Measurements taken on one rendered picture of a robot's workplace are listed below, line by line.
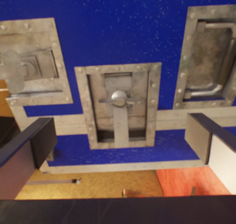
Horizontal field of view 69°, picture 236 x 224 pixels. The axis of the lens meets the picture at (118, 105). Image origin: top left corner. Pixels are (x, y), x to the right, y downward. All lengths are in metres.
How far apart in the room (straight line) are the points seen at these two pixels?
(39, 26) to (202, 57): 0.23
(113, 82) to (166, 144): 0.17
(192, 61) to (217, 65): 0.04
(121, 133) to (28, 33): 0.20
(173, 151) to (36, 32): 0.32
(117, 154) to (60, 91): 0.17
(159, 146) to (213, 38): 0.21
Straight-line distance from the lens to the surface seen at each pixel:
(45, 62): 0.29
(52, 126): 0.16
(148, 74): 0.28
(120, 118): 0.27
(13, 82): 0.28
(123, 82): 0.27
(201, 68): 0.31
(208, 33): 0.29
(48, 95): 0.30
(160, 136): 0.35
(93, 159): 0.38
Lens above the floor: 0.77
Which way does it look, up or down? 1 degrees up
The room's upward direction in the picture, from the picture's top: 93 degrees counter-clockwise
